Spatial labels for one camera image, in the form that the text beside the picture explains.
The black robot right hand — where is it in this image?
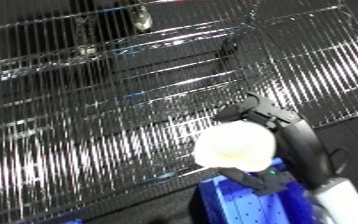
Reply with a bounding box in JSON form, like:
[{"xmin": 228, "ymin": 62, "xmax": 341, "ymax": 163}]
[{"xmin": 212, "ymin": 92, "xmax": 343, "ymax": 198}]

